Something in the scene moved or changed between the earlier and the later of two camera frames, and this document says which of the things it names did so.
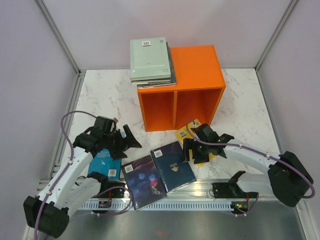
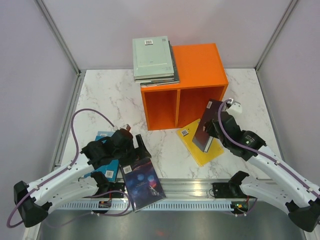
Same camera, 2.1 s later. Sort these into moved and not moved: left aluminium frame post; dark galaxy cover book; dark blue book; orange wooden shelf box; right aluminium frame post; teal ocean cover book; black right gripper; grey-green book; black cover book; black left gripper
Moved: black right gripper; black left gripper; dark blue book; black cover book
Not moved: teal ocean cover book; dark galaxy cover book; grey-green book; orange wooden shelf box; right aluminium frame post; left aluminium frame post
